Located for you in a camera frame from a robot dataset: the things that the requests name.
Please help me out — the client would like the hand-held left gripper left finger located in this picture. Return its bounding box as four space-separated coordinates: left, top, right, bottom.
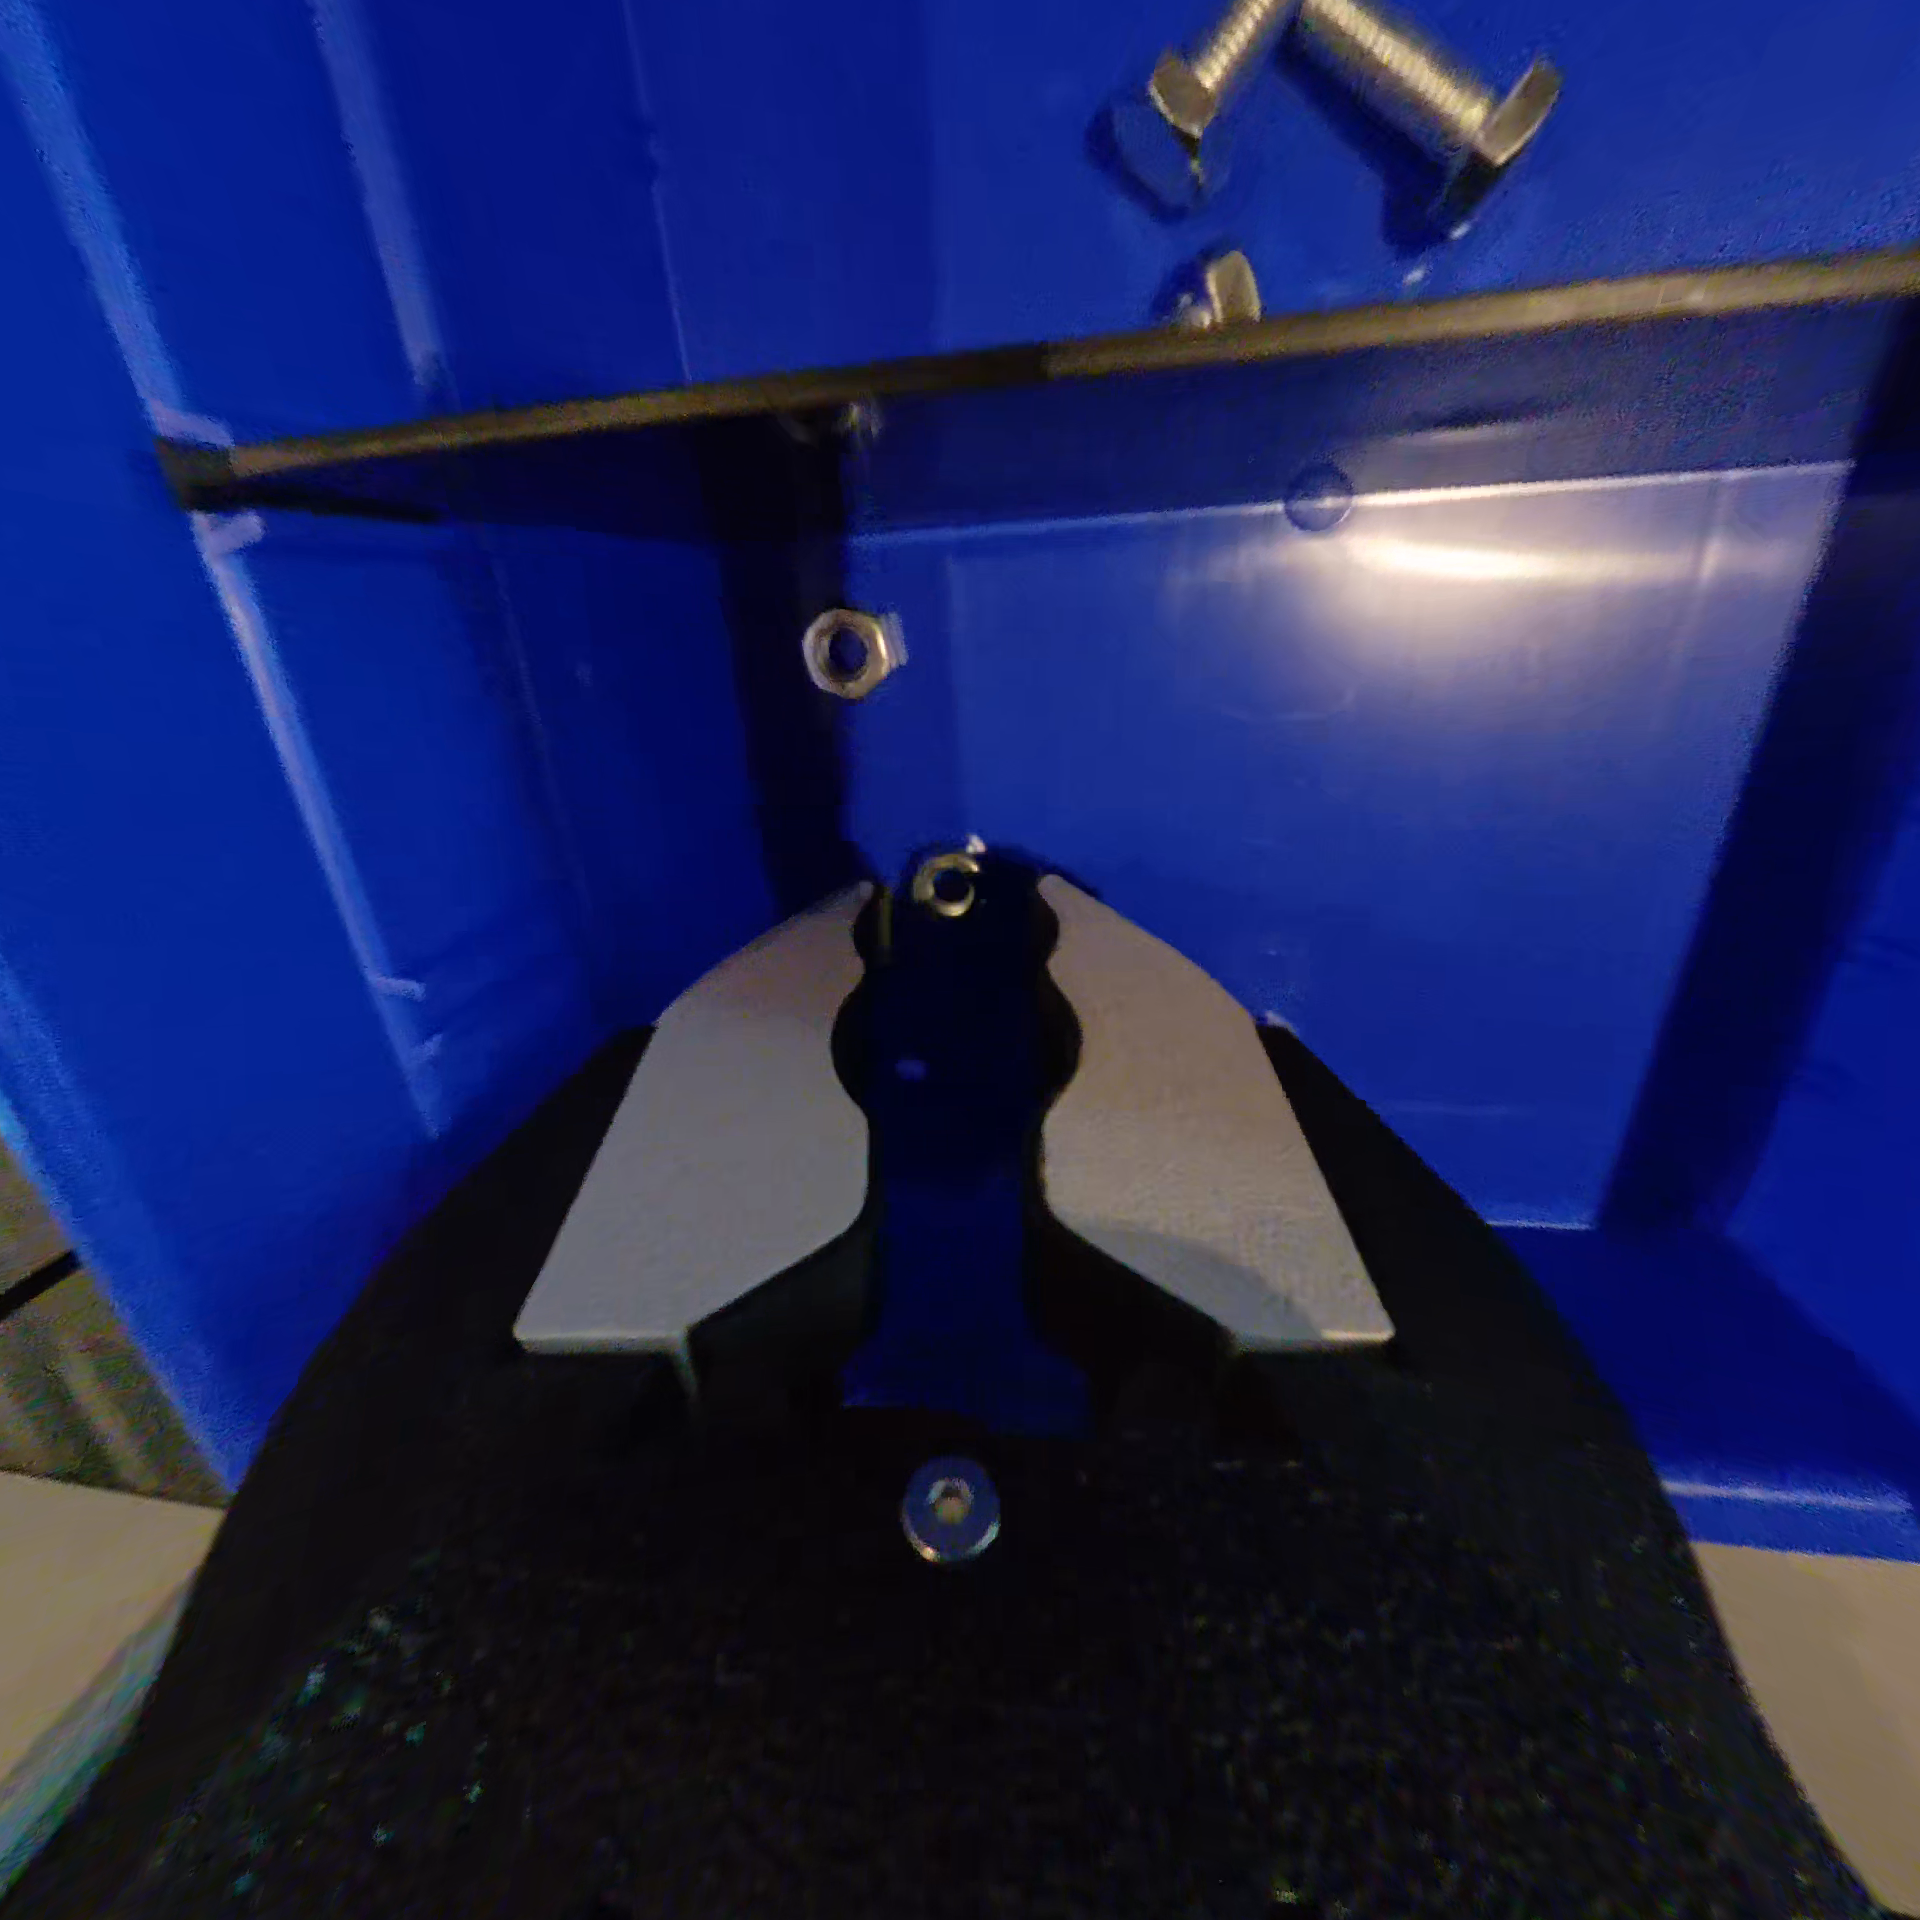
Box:
518 889 899 1352

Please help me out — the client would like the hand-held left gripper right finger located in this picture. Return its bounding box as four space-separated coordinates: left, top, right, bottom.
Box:
1036 877 1394 1352

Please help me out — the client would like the blue plastic bin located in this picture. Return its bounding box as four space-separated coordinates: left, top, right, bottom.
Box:
0 0 1920 1562

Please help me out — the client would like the steel hex nut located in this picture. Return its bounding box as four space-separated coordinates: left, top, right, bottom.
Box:
805 610 904 701

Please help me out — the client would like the black bin divider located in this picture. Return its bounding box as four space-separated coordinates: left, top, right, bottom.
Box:
157 251 1920 520

